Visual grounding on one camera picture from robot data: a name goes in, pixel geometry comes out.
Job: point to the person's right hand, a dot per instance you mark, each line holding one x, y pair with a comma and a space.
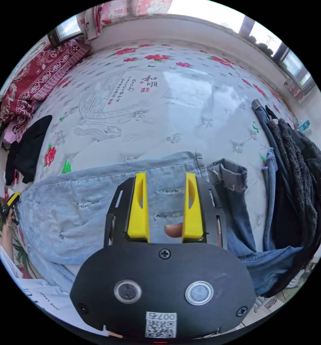
174, 230

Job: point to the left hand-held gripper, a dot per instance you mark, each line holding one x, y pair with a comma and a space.
3, 209

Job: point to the black garment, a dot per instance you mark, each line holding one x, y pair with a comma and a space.
28, 151

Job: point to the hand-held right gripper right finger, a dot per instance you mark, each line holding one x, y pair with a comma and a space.
194, 221

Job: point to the light blue jeans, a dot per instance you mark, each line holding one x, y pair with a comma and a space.
77, 215

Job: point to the window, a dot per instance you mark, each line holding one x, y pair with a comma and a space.
268, 35

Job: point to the red patterned blanket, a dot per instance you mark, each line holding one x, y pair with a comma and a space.
36, 75

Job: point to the person's left hand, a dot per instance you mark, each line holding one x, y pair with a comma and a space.
9, 219

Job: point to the person's left forearm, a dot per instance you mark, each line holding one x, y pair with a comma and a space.
7, 242

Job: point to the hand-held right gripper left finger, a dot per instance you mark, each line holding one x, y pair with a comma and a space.
139, 215

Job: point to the red flowered curtain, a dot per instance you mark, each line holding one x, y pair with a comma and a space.
96, 16

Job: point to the pile of clothes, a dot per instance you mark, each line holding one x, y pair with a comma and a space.
292, 188

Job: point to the bed with flower-printed sheet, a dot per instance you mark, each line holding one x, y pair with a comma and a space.
176, 113

